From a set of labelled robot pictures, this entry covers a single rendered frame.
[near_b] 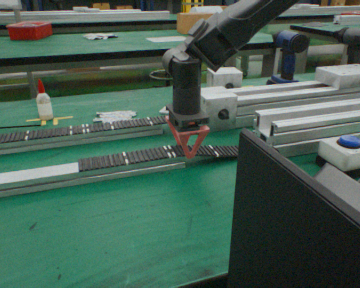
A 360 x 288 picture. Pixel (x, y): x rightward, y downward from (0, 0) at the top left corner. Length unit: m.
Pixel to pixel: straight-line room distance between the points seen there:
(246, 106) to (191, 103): 0.29
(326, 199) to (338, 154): 0.53
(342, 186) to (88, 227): 0.43
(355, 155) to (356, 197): 0.51
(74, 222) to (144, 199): 0.13
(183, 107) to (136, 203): 0.21
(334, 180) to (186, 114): 0.46
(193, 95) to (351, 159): 0.33
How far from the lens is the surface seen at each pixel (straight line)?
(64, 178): 0.68
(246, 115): 0.93
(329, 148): 0.74
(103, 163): 0.68
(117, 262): 0.50
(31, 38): 2.71
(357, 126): 0.88
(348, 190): 0.22
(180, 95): 0.64
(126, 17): 4.05
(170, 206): 0.60
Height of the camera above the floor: 1.13
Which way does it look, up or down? 26 degrees down
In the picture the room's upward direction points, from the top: straight up
